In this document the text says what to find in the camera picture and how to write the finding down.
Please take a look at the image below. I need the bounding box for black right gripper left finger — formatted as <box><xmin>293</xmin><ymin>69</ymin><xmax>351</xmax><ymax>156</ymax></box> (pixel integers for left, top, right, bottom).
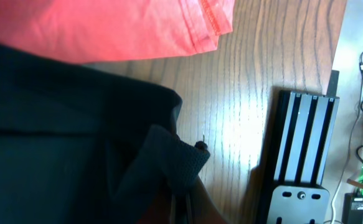
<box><xmin>137</xmin><ymin>186</ymin><xmax>177</xmax><ymax>224</ymax></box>

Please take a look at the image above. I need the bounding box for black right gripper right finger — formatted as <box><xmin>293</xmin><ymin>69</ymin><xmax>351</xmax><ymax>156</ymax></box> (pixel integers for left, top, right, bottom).
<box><xmin>187</xmin><ymin>177</ymin><xmax>227</xmax><ymax>224</ymax></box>

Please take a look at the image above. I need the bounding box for black t-shirt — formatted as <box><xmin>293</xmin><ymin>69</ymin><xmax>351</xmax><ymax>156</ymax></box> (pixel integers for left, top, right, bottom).
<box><xmin>0</xmin><ymin>45</ymin><xmax>210</xmax><ymax>223</ymax></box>

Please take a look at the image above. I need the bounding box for black power adapter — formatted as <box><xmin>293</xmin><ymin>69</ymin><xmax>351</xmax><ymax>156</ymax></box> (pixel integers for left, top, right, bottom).
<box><xmin>342</xmin><ymin>193</ymin><xmax>363</xmax><ymax>224</ymax></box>

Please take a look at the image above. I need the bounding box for red t-shirt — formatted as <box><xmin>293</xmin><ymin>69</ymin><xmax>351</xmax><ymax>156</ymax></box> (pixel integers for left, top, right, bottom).
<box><xmin>0</xmin><ymin>0</ymin><xmax>235</xmax><ymax>63</ymax></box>

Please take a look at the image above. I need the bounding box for silver rail end bracket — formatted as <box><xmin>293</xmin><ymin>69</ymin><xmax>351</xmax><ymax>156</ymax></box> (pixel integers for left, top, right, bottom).
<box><xmin>266</xmin><ymin>185</ymin><xmax>330</xmax><ymax>224</ymax></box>

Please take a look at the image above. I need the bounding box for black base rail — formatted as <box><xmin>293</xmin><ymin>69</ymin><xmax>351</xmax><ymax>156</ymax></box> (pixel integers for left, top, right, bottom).
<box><xmin>255</xmin><ymin>90</ymin><xmax>339</xmax><ymax>224</ymax></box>

